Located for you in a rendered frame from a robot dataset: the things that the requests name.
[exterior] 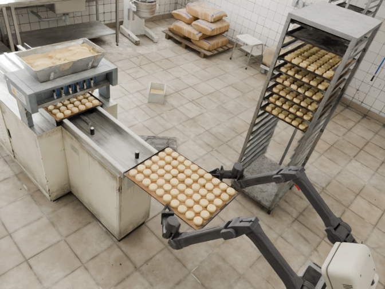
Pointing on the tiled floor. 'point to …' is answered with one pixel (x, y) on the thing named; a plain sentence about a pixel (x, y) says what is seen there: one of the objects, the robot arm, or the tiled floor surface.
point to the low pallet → (195, 45)
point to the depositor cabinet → (38, 141)
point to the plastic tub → (156, 92)
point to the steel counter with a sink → (78, 30)
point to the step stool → (250, 46)
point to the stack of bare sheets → (160, 141)
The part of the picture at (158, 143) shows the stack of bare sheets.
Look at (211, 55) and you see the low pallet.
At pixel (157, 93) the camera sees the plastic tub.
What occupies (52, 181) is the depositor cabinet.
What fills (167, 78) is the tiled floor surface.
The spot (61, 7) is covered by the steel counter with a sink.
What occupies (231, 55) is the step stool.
